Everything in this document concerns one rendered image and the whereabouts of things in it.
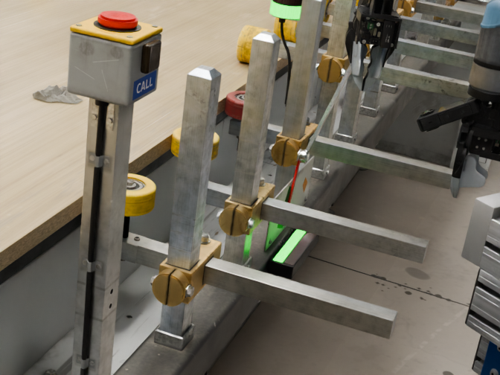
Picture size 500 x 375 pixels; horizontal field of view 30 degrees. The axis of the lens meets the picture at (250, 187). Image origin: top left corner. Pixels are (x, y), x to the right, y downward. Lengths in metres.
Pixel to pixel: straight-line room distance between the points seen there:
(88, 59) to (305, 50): 0.79
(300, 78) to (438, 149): 2.60
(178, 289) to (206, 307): 0.19
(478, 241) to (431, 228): 2.34
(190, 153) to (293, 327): 1.62
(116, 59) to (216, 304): 0.65
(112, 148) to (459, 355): 2.01
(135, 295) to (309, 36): 0.55
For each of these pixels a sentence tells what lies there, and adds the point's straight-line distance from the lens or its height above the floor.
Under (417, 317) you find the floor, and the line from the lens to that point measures 3.00.
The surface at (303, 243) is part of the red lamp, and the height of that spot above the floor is 0.70.
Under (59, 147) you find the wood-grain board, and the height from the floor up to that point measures 0.90.
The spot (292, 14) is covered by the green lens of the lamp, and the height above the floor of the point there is 1.10.
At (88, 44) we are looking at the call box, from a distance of 0.94.
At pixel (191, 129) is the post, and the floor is 1.04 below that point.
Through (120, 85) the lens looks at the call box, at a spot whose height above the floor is 1.17.
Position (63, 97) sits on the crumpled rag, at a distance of 1.69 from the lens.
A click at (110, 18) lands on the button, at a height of 1.23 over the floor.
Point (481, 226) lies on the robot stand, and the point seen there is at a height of 0.96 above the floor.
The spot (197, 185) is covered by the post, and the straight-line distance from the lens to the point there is 1.25.
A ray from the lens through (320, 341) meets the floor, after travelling 2.76.
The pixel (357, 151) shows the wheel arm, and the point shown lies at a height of 0.86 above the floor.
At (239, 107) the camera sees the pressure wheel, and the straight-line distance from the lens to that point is 1.77.
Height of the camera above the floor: 1.46
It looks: 23 degrees down
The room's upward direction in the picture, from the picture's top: 8 degrees clockwise
